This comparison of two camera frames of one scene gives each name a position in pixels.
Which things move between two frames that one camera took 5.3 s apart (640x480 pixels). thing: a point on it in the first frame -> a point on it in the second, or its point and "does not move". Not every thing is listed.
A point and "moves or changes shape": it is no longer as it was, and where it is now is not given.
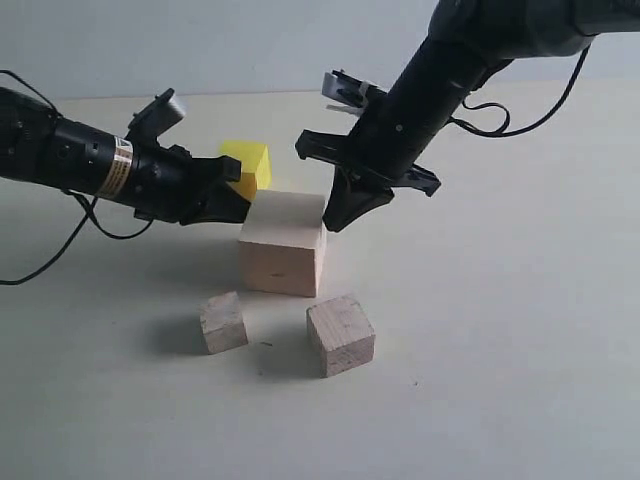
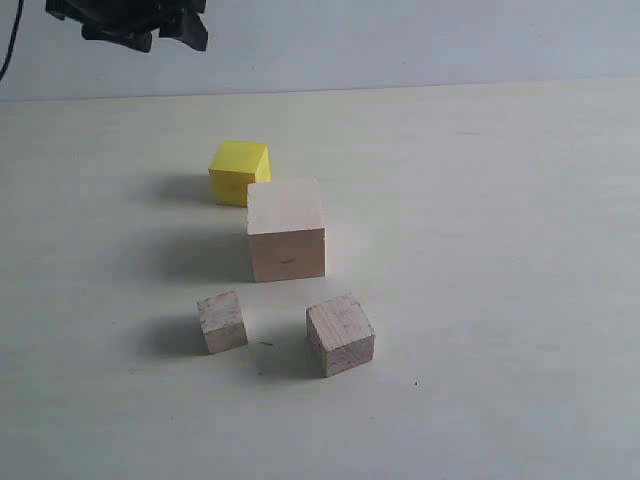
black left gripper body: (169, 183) -> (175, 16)
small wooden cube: (222, 322) does not move
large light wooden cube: (282, 244) moves or changes shape
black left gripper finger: (218, 169) -> (187, 27)
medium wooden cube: (342, 335) does not move
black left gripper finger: (226, 204) -> (136, 37)
